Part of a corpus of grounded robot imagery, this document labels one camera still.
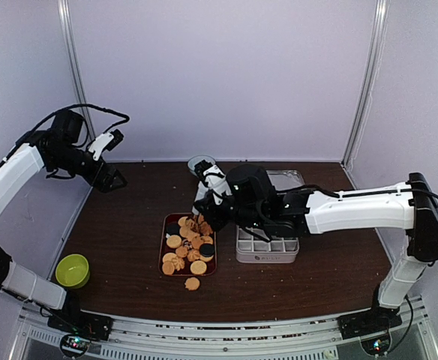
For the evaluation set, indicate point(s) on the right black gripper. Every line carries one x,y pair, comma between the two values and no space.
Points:
208,213

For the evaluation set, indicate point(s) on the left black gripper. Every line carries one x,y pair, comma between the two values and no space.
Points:
103,184

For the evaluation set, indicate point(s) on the white divided cookie tin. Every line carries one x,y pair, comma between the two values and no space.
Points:
250,247

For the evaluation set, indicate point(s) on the metal food tongs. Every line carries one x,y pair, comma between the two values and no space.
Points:
200,204

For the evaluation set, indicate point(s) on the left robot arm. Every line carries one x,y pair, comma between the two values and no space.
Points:
53,147

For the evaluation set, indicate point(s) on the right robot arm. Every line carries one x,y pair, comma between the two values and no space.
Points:
246,196

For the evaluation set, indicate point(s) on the black sandwich cookie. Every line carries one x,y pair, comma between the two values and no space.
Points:
206,252
173,229

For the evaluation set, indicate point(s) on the red cookie tray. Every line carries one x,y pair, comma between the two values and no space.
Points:
177,252

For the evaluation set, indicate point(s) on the black sandwich cookie upper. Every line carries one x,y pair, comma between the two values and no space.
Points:
173,229

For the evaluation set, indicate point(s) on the pale blue ceramic bowl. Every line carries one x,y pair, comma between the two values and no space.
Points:
195,159

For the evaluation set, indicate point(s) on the round tan biscuit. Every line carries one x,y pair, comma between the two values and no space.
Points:
198,267

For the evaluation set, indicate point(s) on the scalloped cookie on table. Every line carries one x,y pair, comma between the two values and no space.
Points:
192,283

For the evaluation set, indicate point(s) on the green plastic bowl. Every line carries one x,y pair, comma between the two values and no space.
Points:
73,271

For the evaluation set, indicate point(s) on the left aluminium frame post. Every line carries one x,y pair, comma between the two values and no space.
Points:
74,65

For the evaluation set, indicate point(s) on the aluminium frame post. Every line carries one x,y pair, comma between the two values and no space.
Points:
370,74
74,65

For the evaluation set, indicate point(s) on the aluminium front rail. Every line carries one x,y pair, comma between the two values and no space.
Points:
316,337

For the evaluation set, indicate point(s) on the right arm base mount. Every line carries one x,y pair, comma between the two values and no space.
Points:
367,322

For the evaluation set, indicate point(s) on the right aluminium frame post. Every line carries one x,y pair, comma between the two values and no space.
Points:
370,74

